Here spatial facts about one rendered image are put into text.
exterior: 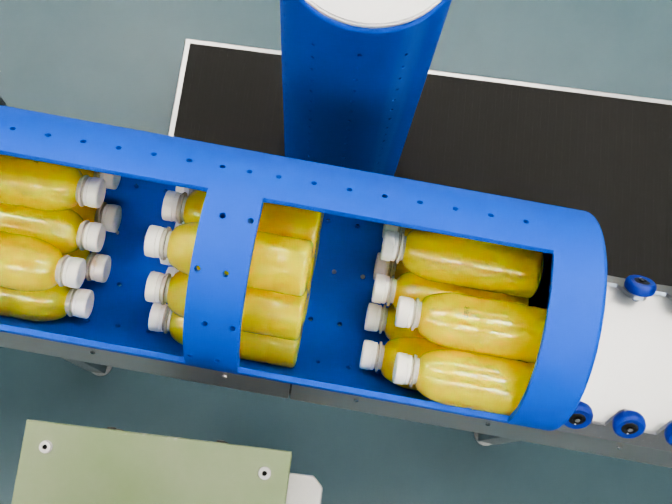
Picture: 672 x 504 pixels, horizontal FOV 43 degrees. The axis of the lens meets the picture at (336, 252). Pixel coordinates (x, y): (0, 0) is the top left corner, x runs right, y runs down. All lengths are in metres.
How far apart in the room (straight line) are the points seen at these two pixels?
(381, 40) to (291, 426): 1.13
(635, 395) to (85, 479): 0.79
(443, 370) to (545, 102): 1.36
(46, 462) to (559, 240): 0.61
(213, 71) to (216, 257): 1.33
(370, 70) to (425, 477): 1.13
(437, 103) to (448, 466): 0.92
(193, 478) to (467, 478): 1.38
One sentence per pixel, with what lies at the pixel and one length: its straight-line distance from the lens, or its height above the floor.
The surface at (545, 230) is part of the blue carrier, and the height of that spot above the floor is 1.21.
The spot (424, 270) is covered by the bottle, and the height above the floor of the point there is 1.13.
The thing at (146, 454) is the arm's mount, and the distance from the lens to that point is 0.89.
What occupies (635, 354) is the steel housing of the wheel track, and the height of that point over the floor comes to 0.93.
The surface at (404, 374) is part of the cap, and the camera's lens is 1.05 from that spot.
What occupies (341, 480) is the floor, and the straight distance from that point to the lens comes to 2.16.
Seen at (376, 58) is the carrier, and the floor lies 0.94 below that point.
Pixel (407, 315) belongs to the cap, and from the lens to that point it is 1.04.
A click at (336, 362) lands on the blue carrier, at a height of 0.99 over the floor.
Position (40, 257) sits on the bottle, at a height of 1.13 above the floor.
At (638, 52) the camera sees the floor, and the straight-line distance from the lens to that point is 2.63.
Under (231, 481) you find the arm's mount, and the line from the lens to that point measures 0.88.
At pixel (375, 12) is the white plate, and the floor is 1.04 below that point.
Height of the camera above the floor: 2.15
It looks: 75 degrees down
